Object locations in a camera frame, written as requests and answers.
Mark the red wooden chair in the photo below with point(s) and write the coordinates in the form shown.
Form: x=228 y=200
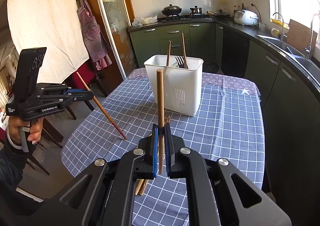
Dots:
x=90 y=77

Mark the white plastic utensil holder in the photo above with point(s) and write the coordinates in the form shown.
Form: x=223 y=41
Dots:
x=182 y=87

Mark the person's left hand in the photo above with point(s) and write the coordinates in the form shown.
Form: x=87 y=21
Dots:
x=33 y=135

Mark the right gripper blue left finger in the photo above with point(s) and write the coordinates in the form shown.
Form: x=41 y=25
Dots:
x=147 y=167

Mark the chrome sink faucet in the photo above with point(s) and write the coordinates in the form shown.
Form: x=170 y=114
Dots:
x=308 y=49

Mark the purple apron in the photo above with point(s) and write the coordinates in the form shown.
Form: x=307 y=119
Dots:
x=94 y=41

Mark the black fork in holder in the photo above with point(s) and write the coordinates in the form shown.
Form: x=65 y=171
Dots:
x=180 y=61

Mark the small black pot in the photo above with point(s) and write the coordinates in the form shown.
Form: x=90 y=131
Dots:
x=196 y=10

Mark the steel kitchen sink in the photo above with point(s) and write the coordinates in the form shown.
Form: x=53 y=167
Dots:
x=307 y=64

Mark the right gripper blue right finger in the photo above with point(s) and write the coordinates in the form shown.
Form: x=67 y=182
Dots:
x=173 y=144

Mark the glass sliding door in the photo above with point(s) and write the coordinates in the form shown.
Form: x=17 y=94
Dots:
x=116 y=21

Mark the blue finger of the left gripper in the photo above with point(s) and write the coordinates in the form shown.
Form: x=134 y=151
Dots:
x=75 y=90
x=78 y=96

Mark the gas stove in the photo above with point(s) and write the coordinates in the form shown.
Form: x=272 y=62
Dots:
x=184 y=18

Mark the black frying pan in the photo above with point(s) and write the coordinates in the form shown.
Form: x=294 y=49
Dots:
x=219 y=14

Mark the white rice cooker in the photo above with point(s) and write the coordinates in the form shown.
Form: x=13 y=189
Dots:
x=246 y=17

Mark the black wok with lid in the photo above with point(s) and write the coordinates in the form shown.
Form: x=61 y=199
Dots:
x=171 y=10

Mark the wooden cutting board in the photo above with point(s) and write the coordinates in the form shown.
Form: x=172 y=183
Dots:
x=298 y=35

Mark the wooden chopstick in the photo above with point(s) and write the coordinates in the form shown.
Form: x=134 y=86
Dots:
x=183 y=51
x=160 y=103
x=102 y=109
x=168 y=53

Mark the green lower kitchen cabinets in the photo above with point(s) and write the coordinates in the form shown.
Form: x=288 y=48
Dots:
x=289 y=101

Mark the white cloth sheet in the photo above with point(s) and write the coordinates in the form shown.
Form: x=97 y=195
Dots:
x=53 y=24

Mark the white plastic bag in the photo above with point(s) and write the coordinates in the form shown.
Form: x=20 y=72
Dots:
x=140 y=21

